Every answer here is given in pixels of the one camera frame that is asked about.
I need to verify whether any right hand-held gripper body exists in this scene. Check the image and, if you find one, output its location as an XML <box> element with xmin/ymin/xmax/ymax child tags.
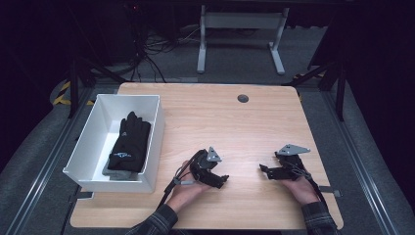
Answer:
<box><xmin>267</xmin><ymin>144</ymin><xmax>311</xmax><ymax>181</ymax></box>

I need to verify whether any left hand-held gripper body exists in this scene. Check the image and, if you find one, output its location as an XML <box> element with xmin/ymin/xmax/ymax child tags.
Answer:
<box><xmin>190</xmin><ymin>146</ymin><xmax>226</xmax><ymax>190</ymax></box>

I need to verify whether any black glove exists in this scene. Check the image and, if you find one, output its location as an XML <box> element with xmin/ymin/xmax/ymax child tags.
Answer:
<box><xmin>107</xmin><ymin>111</ymin><xmax>152</xmax><ymax>173</ymax></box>

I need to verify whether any white box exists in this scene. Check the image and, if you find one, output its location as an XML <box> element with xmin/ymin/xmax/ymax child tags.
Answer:
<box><xmin>62</xmin><ymin>93</ymin><xmax>165</xmax><ymax>194</ymax></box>

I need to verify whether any person's right hand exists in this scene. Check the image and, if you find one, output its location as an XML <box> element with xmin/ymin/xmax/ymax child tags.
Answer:
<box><xmin>282</xmin><ymin>175</ymin><xmax>319</xmax><ymax>206</ymax></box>

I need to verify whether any person's left hand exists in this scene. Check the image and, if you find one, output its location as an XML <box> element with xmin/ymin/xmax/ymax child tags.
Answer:
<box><xmin>165</xmin><ymin>160</ymin><xmax>211</xmax><ymax>213</ymax></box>

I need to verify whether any black metal stand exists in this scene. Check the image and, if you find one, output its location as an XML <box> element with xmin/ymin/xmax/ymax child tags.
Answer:
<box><xmin>67</xmin><ymin>55</ymin><xmax>128</xmax><ymax>119</ymax></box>
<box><xmin>282</xmin><ymin>58</ymin><xmax>346</xmax><ymax>122</ymax></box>

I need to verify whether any right hand-held gripper cable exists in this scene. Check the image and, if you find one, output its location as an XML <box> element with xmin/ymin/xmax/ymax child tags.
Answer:
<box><xmin>292</xmin><ymin>161</ymin><xmax>338</xmax><ymax>227</ymax></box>

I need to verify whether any aluminium floor rail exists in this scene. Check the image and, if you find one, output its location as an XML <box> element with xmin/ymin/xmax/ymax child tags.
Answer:
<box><xmin>4</xmin><ymin>87</ymin><xmax>96</xmax><ymax>235</ymax></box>
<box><xmin>321</xmin><ymin>91</ymin><xmax>397</xmax><ymax>235</ymax></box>

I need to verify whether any tangle of black cables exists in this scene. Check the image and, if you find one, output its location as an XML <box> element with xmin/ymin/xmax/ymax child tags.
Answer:
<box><xmin>130</xmin><ymin>25</ymin><xmax>204</xmax><ymax>82</ymax></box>

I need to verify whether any white metal table frame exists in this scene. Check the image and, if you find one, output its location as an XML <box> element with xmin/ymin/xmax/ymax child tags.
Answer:
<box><xmin>196</xmin><ymin>4</ymin><xmax>291</xmax><ymax>75</ymax></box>

